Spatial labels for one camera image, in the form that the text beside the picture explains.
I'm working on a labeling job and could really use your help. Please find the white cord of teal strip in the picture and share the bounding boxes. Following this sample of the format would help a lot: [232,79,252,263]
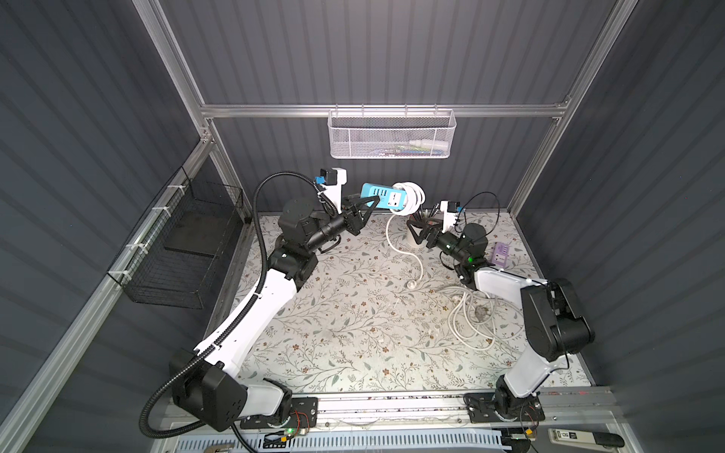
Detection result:
[384,180,427,290]

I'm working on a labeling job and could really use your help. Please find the purple power strip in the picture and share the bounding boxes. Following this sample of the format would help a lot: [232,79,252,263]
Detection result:
[490,242,510,269]

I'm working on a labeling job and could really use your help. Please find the white cord of purple strip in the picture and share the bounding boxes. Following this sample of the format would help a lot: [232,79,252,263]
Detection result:
[446,285,528,352]

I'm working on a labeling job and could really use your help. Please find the teal power strip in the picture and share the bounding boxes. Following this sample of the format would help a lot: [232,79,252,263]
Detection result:
[361,183,408,213]

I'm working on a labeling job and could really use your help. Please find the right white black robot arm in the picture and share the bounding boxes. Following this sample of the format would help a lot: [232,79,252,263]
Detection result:
[406,219,595,421]

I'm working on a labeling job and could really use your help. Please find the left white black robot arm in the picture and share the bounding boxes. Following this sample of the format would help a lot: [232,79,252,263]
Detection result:
[170,196,379,431]

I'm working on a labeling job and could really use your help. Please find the white pen cup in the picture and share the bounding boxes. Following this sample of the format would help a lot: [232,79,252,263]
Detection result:
[407,221,424,245]

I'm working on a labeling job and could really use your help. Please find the bundle of pens and pencils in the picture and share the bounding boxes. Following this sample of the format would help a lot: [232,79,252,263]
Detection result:
[410,203,440,222]

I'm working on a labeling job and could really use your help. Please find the markers in white basket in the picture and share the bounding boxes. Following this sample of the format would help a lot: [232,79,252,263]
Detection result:
[372,139,450,158]

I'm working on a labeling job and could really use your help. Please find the floral table mat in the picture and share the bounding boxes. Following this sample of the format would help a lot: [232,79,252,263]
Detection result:
[238,211,527,394]

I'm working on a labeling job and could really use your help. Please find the white label device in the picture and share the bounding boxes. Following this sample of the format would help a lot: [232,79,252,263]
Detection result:
[548,428,626,452]

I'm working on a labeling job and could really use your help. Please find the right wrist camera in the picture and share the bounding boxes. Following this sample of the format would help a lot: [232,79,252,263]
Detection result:
[439,200,461,232]

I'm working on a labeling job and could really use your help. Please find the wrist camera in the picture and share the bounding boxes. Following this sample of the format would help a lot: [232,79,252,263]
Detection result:
[315,167,347,215]
[439,200,461,232]

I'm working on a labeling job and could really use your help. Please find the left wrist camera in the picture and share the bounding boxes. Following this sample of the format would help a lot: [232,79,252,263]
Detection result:
[315,167,347,215]

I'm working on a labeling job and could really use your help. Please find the white wire mesh basket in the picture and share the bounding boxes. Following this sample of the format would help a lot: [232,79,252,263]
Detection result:
[327,109,457,160]

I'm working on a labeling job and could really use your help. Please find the black corrugated cable hose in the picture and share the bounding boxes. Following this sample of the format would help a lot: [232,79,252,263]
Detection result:
[138,171,332,453]

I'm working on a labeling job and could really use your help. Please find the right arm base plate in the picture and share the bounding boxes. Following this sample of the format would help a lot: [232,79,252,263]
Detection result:
[463,392,546,424]

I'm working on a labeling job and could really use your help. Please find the black wire basket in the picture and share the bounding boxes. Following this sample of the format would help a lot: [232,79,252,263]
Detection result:
[109,171,245,310]

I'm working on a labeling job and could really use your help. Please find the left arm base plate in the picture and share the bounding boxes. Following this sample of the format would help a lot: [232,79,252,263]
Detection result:
[238,396,319,430]

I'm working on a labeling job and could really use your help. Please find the white slotted cable duct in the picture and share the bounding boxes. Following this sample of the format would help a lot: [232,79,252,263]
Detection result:
[169,428,505,453]

